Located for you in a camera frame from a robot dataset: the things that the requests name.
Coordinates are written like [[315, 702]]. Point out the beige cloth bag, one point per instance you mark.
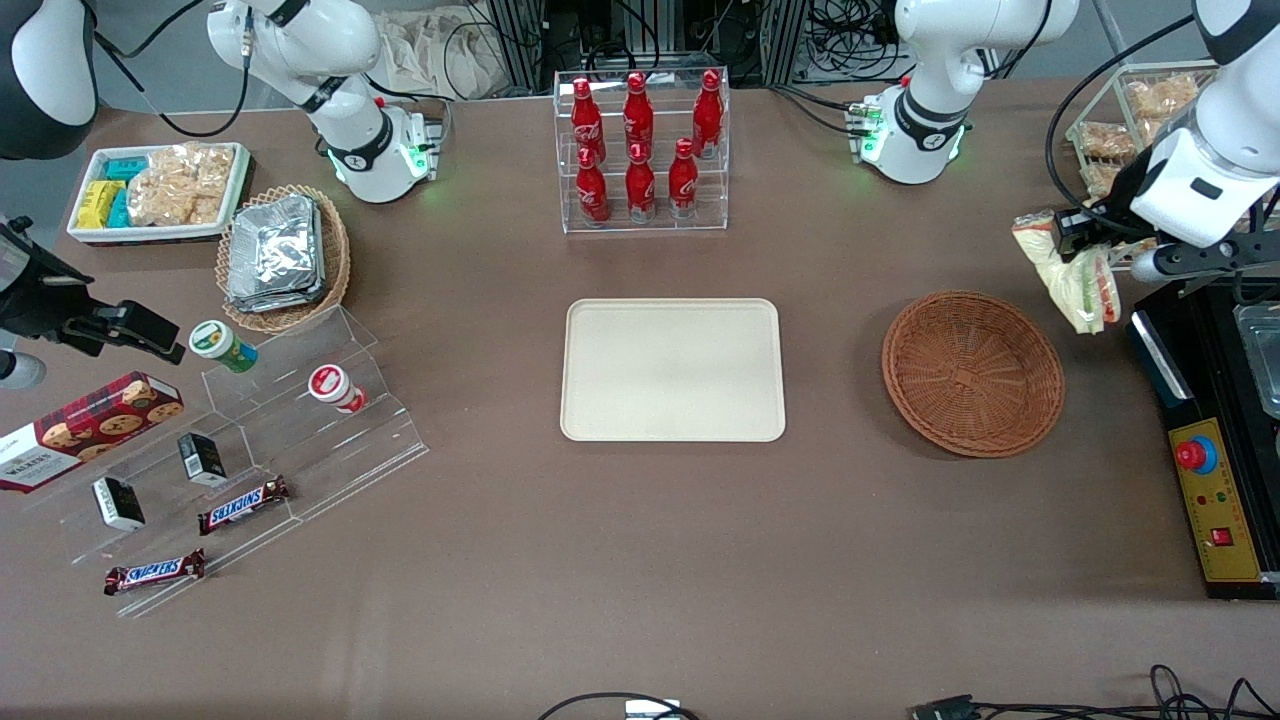
[[445, 55]]

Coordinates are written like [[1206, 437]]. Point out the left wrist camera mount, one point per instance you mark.
[[1210, 258]]

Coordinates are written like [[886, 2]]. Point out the red rocker switch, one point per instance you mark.
[[1221, 536]]

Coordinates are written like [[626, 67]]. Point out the oval wicker basket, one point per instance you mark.
[[335, 260]]

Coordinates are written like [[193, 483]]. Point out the plastic sandwich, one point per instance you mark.
[[1080, 290]]

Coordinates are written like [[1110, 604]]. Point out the clear rice cracker bag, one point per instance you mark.
[[180, 185]]

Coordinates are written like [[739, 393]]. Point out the black appliance housing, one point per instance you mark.
[[1225, 400]]

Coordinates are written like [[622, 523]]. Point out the clear acrylic step shelf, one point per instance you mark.
[[300, 460]]

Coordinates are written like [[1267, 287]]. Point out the teal snack packet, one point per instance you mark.
[[119, 210], [127, 168]]

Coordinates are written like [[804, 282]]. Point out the red lidded cup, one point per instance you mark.
[[335, 388]]

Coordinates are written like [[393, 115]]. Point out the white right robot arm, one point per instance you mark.
[[340, 90]]

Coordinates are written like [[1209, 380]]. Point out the beige plastic tray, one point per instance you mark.
[[672, 370]]

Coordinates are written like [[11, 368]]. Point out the silver foil packet stack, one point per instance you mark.
[[275, 250]]

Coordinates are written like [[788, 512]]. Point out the small black box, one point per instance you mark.
[[203, 458], [118, 503]]

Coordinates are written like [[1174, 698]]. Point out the metal equipment rack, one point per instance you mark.
[[650, 30]]

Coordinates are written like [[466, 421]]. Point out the green lidded cup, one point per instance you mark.
[[220, 345]]

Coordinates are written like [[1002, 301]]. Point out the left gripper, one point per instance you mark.
[[1122, 197]]

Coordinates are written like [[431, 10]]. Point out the red cola bottle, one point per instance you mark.
[[587, 115], [638, 110], [683, 180], [592, 190], [708, 110], [641, 185]]

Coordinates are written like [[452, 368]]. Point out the clear acrylic bottle rack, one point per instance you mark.
[[640, 200]]

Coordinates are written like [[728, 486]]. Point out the round brown wicker basket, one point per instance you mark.
[[975, 375]]

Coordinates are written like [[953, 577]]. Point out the white snack tray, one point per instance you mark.
[[90, 232]]

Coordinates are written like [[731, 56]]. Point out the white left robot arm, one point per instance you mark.
[[940, 90]]

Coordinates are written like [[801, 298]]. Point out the red emergency stop button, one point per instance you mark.
[[1193, 455]]

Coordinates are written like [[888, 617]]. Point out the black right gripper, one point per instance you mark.
[[42, 303]]

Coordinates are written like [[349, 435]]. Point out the yellow snack packet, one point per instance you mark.
[[98, 203]]

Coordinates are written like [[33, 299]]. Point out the yellow control panel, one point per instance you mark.
[[1225, 510]]

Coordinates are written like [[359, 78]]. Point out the red tartan cookie box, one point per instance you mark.
[[80, 430]]

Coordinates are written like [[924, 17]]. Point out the Snickers chocolate bar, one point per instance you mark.
[[155, 571], [243, 505]]

